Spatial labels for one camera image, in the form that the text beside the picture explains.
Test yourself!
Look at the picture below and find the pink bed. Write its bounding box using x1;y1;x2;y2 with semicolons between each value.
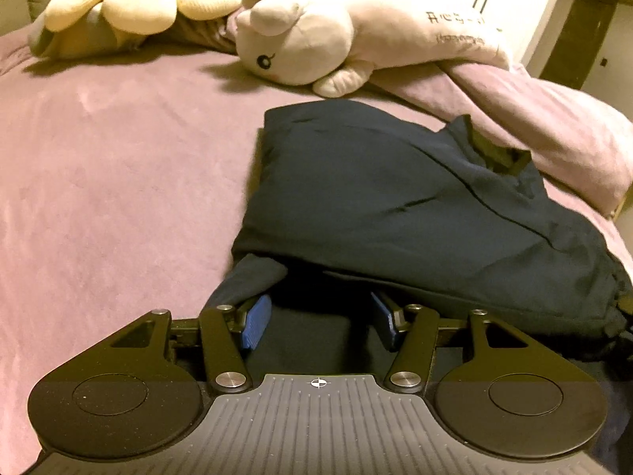
0;24;633;475

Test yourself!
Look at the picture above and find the pink duvet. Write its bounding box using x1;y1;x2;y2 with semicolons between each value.
368;57;633;219

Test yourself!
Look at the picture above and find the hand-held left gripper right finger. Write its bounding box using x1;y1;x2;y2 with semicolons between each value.
370;289;537;395

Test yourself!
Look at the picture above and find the dark navy garment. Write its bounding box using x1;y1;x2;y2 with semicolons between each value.
202;100;633;378

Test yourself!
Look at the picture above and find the white plush rabbit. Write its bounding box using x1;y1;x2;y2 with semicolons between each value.
235;0;513;99

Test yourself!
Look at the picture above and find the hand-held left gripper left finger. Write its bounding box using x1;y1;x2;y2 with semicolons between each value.
101;294;273;393

